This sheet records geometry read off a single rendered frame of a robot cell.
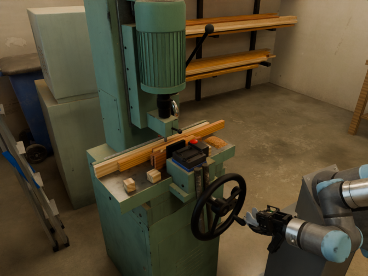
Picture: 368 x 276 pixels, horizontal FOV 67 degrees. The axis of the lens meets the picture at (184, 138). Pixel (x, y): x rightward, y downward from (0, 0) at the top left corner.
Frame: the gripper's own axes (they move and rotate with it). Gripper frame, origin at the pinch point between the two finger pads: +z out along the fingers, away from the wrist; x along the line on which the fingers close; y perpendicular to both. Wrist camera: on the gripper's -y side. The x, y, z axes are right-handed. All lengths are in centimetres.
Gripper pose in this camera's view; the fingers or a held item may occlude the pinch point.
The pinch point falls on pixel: (246, 219)
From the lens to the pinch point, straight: 118.7
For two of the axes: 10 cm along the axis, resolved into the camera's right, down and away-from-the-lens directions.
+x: -7.7, 3.2, -5.6
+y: -2.2, -9.5, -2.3
